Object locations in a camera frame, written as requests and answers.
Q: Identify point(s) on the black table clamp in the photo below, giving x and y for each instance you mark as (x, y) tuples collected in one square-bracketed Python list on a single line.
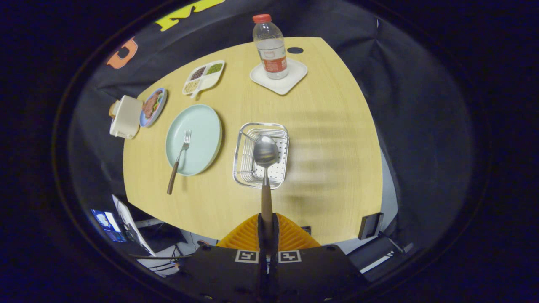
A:
[(306, 230), (370, 226)]

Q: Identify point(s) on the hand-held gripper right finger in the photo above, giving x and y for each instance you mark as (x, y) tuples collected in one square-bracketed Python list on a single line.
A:
[(274, 273)]

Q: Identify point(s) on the white toaster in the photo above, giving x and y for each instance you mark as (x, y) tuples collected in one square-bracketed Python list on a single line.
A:
[(126, 118)]

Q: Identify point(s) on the laptop screen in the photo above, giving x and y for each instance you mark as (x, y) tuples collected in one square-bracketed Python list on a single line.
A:
[(107, 223)]

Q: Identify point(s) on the clear bottle with red cap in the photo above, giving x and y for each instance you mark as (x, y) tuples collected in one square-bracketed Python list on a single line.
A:
[(271, 46)]

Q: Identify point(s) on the reddish brown food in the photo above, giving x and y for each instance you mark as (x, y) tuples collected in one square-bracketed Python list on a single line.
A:
[(150, 106)]

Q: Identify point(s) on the brown bread slice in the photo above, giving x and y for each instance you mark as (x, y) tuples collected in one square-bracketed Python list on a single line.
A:
[(112, 109)]

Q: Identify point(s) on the white square coaster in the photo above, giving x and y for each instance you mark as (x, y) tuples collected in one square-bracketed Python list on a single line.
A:
[(280, 84)]

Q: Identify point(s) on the white divided tray with beans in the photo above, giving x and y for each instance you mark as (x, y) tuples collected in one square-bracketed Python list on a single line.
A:
[(208, 80)]

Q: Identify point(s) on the small blue plate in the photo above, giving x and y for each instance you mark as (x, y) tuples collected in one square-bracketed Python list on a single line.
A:
[(160, 105)]

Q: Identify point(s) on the black table grommet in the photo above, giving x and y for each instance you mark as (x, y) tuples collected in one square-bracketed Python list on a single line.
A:
[(295, 50)]

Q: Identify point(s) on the light green round plate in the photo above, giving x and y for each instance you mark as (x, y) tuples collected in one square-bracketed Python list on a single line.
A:
[(204, 134)]

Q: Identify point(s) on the dark furniture piece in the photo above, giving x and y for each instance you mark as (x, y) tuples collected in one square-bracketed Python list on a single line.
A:
[(374, 254)]

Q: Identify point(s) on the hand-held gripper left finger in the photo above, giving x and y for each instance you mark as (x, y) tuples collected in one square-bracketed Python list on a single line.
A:
[(262, 273)]

